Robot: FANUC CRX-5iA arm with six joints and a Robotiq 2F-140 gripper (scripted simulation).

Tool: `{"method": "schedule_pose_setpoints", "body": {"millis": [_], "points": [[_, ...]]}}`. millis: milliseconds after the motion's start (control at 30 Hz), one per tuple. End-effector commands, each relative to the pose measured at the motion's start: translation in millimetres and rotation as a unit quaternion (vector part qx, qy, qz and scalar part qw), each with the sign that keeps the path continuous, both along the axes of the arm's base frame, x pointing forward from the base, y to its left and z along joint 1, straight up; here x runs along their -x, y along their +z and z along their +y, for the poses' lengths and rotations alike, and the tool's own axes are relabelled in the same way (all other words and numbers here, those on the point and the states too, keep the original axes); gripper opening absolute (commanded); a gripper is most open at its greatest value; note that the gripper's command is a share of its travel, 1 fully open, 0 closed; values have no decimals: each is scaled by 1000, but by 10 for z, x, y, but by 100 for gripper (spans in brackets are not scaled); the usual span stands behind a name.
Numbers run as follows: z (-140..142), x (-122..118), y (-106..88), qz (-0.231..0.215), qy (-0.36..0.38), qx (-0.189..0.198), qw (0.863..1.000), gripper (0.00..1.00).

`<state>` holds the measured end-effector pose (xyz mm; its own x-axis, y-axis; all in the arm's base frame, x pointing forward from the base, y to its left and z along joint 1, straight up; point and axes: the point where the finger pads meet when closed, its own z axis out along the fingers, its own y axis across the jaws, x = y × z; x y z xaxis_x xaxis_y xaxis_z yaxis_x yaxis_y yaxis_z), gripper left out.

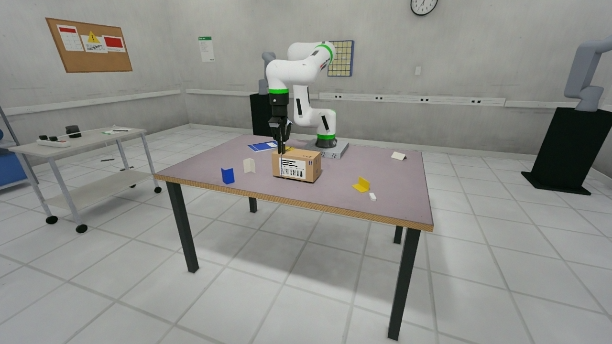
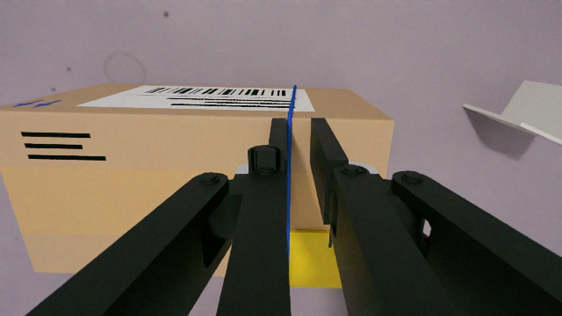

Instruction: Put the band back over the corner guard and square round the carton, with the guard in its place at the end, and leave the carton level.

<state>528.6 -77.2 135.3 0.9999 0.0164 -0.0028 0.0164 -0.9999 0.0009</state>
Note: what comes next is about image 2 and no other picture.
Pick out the grey l-shaped corner guard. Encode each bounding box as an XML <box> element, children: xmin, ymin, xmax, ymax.
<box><xmin>463</xmin><ymin>81</ymin><xmax>562</xmax><ymax>145</ymax></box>

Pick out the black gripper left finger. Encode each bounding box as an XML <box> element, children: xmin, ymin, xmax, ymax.
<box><xmin>25</xmin><ymin>118</ymin><xmax>292</xmax><ymax>316</ymax></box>

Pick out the tan cardboard box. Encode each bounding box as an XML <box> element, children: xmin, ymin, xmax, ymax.
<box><xmin>0</xmin><ymin>83</ymin><xmax>394</xmax><ymax>274</ymax></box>

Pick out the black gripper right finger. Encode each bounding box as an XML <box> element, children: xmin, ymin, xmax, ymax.
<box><xmin>310</xmin><ymin>118</ymin><xmax>562</xmax><ymax>316</ymax></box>

